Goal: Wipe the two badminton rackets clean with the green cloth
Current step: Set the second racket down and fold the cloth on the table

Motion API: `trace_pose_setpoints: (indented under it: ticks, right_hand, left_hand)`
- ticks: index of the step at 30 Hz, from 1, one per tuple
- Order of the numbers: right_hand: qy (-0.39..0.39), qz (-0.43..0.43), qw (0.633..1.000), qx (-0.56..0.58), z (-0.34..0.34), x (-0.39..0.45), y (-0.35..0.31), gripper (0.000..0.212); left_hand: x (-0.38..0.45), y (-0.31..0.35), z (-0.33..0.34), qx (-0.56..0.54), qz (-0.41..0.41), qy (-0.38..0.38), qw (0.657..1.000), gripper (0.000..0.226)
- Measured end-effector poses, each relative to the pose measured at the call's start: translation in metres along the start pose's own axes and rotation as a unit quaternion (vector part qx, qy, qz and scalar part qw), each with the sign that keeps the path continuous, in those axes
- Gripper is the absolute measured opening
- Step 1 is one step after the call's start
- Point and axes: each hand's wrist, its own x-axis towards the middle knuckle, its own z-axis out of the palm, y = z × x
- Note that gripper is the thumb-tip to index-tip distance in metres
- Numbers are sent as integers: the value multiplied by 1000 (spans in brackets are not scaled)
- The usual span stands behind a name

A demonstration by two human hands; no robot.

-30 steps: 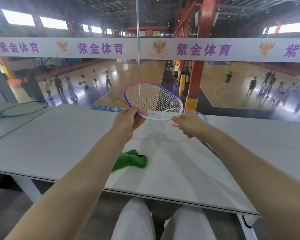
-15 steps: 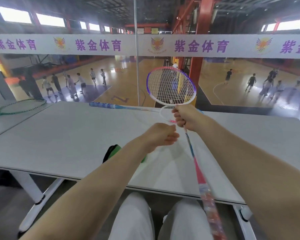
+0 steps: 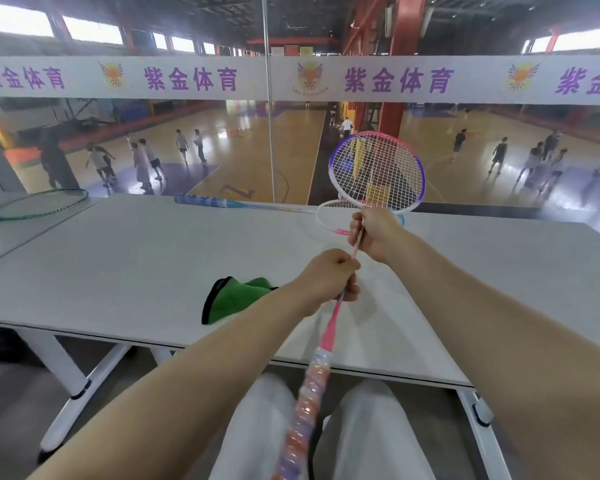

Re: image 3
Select person's left hand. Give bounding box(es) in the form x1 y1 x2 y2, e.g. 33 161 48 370
291 248 362 318

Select person's right hand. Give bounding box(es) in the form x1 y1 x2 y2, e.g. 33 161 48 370
348 207 411 268

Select green black cleaning cloth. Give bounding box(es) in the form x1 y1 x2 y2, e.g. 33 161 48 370
201 276 279 326

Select purple pink badminton racket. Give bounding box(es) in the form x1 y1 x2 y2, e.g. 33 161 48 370
271 131 427 480

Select pink blue badminton racket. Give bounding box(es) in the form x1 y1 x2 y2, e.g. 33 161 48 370
173 192 406 237

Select person's right forearm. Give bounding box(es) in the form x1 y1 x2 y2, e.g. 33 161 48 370
382 229 600 480

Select person's left forearm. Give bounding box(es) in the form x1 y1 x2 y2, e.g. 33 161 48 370
27 284 316 480

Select person's white trousers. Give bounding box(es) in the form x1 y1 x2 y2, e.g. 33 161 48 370
209 373 437 480

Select green badminton racket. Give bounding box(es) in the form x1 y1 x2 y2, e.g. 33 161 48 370
0 188 90 227

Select metal window mullion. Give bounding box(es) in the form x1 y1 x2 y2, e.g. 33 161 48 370
261 0 279 203

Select group of distant people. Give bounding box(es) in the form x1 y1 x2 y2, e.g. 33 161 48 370
85 102 600 195

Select red pillar with yellow base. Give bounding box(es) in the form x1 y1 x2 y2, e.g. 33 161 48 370
377 0 429 141

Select white banner with purple print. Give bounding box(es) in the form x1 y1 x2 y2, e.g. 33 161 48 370
0 54 600 107

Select dark hoop post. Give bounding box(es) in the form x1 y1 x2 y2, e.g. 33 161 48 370
37 127 81 191

